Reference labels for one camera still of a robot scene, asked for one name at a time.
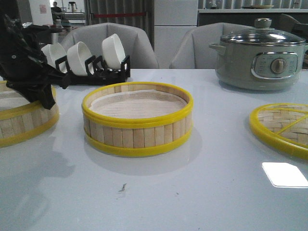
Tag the grey armchair right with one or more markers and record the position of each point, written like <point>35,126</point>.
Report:
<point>194,52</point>

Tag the person in background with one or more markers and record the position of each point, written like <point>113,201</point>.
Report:
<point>56,12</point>

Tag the white cabinet background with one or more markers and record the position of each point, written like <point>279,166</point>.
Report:
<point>172,19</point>

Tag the white steamer liner cloth centre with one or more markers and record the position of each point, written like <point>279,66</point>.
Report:
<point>138,104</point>

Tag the white steamer liner cloth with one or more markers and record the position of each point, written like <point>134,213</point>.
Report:
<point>138,104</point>
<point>12,101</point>

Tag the white steamer liner cloth left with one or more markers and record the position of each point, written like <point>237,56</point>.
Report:
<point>12,101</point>

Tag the black dish rack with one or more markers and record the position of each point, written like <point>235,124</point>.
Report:
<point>97,73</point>

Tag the glass pot lid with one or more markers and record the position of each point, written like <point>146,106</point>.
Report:
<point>263,34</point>

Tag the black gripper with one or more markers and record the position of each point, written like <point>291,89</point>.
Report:
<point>22,62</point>

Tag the white bowl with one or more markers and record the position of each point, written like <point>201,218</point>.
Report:
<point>53,52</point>
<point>113,51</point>
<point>76,56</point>

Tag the grey-green electric cooking pot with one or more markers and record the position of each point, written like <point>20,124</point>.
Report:
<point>257,67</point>

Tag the grey armchair left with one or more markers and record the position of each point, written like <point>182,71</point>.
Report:
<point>134,41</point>

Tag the white bowl right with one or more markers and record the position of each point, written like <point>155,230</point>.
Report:
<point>113,51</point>

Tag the grey armchair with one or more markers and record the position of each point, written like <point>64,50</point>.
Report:
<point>134,41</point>
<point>194,52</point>

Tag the woven bamboo steamer lid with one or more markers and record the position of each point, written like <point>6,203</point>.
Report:
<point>283,126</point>

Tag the bamboo steamer drawer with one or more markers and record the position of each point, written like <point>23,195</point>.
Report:
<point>137,137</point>
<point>26,123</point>

